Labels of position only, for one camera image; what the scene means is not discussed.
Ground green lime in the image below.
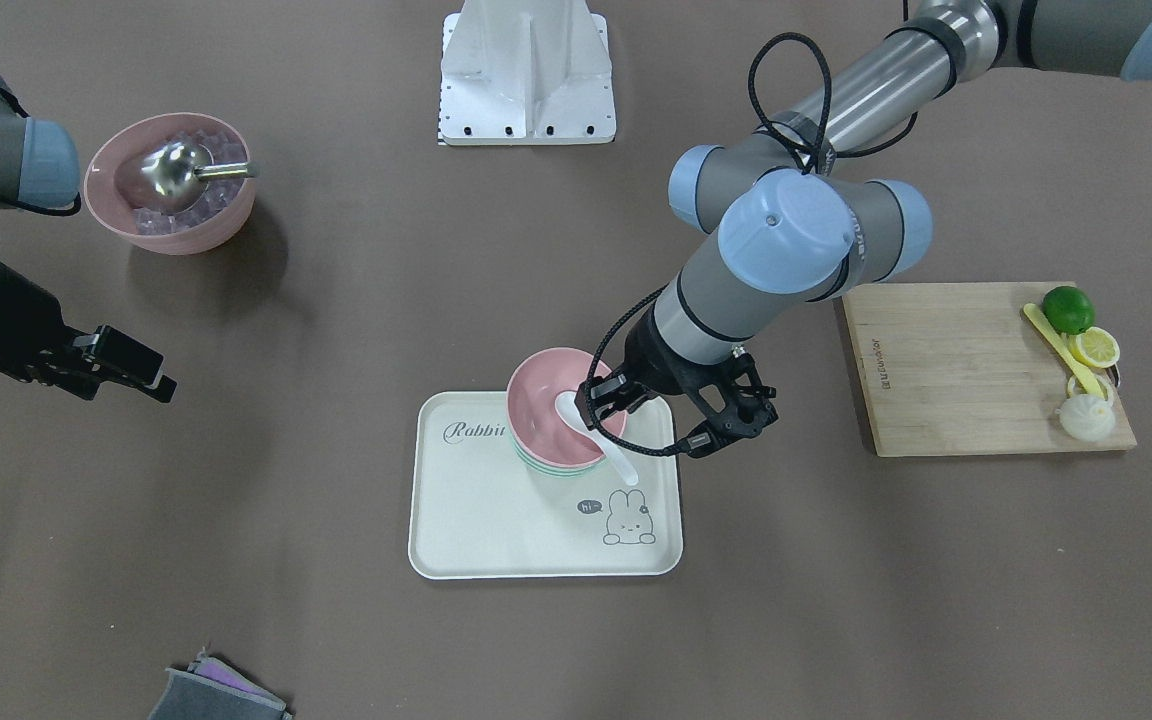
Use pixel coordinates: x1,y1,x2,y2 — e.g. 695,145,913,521
1041,285,1096,336

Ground cream serving tray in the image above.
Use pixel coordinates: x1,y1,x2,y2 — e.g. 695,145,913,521
408,391,684,579

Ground grey folded cloth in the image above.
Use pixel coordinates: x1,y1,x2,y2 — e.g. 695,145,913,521
147,651,294,719

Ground white steamed bun toy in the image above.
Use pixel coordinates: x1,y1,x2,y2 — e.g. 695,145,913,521
1056,395,1117,442

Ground wooden cutting board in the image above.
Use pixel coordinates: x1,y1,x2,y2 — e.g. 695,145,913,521
842,281,1137,457

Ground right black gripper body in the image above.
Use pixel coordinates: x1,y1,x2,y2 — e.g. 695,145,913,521
0,263,99,400

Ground small pink bowl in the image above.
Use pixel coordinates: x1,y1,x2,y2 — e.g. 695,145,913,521
506,347,604,468

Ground large pink bowl with ice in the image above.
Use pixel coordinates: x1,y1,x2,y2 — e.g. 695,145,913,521
81,111,257,255

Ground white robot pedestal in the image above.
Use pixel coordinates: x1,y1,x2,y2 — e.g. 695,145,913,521
435,1,617,146

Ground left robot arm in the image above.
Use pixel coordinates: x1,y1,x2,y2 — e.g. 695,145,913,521
576,1,1152,454

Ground metal ice scoop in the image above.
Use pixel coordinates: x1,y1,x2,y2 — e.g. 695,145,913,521
115,141,259,214

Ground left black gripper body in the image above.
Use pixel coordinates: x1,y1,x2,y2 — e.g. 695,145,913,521
621,305,737,411

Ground stacked green bowls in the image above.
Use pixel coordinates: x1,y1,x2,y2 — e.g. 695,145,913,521
515,445,605,477

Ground lemon slice front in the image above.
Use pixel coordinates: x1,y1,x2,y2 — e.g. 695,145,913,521
1068,325,1121,369

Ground white ceramic spoon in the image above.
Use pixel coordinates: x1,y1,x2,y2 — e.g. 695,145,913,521
554,391,641,487

